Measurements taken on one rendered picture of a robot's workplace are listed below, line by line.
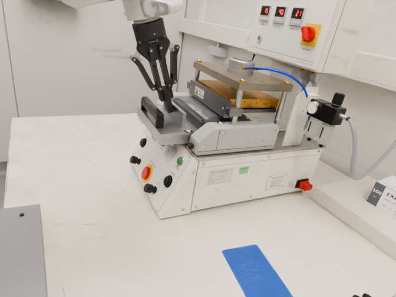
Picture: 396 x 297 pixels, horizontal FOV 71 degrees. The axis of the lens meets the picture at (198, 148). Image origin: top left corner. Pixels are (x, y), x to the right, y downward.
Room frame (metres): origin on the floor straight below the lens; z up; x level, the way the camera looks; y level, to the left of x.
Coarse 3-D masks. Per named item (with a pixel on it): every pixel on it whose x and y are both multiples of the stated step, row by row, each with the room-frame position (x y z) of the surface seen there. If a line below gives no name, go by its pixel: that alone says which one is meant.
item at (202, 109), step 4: (184, 100) 0.82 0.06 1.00; (188, 100) 0.83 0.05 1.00; (192, 100) 0.84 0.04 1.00; (196, 100) 0.85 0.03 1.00; (192, 104) 0.79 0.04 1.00; (196, 104) 0.80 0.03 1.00; (200, 104) 0.81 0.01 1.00; (196, 108) 0.76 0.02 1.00; (200, 108) 0.77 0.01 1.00; (204, 108) 0.77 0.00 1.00; (208, 108) 0.78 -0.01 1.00; (200, 112) 0.73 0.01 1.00; (204, 112) 0.74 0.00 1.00; (208, 112) 0.75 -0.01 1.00; (212, 112) 0.75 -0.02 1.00; (204, 116) 0.71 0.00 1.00; (208, 116) 0.71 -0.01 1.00; (212, 116) 0.72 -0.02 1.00; (216, 116) 0.72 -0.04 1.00; (220, 116) 0.73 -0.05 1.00
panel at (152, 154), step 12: (144, 144) 0.82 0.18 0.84; (156, 144) 0.77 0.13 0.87; (168, 144) 0.72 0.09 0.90; (180, 144) 0.68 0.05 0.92; (144, 156) 0.78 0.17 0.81; (156, 156) 0.73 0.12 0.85; (180, 156) 0.65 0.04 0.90; (192, 156) 0.62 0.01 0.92; (156, 168) 0.70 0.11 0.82; (168, 168) 0.66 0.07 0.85; (180, 168) 0.62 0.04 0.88; (144, 180) 0.71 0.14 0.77; (156, 180) 0.67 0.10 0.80; (156, 192) 0.64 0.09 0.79; (168, 192) 0.60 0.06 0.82; (156, 204) 0.60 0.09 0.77
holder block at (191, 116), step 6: (174, 102) 0.85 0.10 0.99; (180, 102) 0.83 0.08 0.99; (186, 108) 0.77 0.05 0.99; (210, 108) 0.81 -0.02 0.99; (186, 114) 0.76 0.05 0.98; (192, 114) 0.73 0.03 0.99; (192, 120) 0.73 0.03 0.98; (198, 120) 0.70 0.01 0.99; (204, 120) 0.70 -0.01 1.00; (210, 120) 0.71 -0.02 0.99; (216, 120) 0.71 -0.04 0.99; (222, 120) 0.72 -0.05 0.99; (228, 120) 0.73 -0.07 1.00; (240, 120) 0.75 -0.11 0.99; (246, 120) 0.76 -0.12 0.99; (198, 126) 0.69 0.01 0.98
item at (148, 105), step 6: (144, 102) 0.74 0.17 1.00; (150, 102) 0.73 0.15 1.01; (144, 108) 0.77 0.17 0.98; (150, 108) 0.70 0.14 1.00; (156, 108) 0.69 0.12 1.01; (150, 114) 0.70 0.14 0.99; (156, 114) 0.65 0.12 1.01; (162, 114) 0.66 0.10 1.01; (156, 120) 0.65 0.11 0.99; (162, 120) 0.66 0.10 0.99; (156, 126) 0.65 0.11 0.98; (162, 126) 0.66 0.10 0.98
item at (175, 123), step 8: (144, 112) 0.76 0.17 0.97; (176, 112) 0.72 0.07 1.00; (184, 112) 0.70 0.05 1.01; (144, 120) 0.74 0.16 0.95; (152, 120) 0.70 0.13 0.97; (168, 120) 0.72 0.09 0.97; (176, 120) 0.71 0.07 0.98; (184, 120) 0.69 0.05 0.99; (152, 128) 0.67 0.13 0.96; (160, 128) 0.65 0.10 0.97; (168, 128) 0.66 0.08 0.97; (176, 128) 0.67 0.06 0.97; (184, 128) 0.68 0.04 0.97; (192, 128) 0.69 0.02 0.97; (160, 136) 0.62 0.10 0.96; (168, 136) 0.63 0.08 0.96; (176, 136) 0.64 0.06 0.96; (184, 136) 0.65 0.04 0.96; (160, 144) 0.62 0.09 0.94
